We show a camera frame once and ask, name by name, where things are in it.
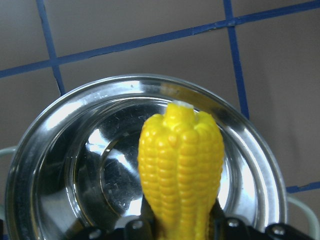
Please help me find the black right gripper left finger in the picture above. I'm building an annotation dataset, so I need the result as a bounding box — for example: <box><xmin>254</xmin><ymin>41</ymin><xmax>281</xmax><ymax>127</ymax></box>
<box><xmin>82</xmin><ymin>195</ymin><xmax>156</xmax><ymax>240</ymax></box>

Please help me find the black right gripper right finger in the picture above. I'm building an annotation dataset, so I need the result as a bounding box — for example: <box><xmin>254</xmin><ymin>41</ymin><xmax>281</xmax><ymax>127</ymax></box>
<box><xmin>212</xmin><ymin>197</ymin><xmax>313</xmax><ymax>240</ymax></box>

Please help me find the yellow toy corn cob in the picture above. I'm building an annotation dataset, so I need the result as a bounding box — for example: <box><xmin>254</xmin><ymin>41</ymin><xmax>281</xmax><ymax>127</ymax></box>
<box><xmin>137</xmin><ymin>101</ymin><xmax>225</xmax><ymax>240</ymax></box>

